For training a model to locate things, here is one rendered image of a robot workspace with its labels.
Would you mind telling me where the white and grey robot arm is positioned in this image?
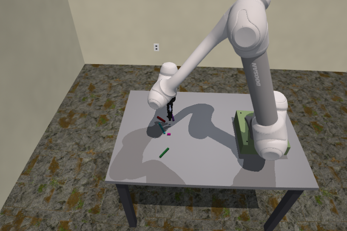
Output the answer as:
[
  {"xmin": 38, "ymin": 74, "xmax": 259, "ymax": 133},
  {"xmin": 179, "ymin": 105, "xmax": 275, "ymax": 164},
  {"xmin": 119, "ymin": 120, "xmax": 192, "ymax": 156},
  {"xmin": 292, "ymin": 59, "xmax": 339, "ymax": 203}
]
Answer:
[{"xmin": 148, "ymin": 0, "xmax": 288, "ymax": 161}]

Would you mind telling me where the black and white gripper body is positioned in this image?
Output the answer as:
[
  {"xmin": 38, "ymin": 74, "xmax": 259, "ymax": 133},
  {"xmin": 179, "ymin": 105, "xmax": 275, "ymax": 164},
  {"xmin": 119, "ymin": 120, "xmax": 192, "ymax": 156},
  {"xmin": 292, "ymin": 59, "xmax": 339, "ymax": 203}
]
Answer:
[{"xmin": 168, "ymin": 97, "xmax": 176, "ymax": 108}]

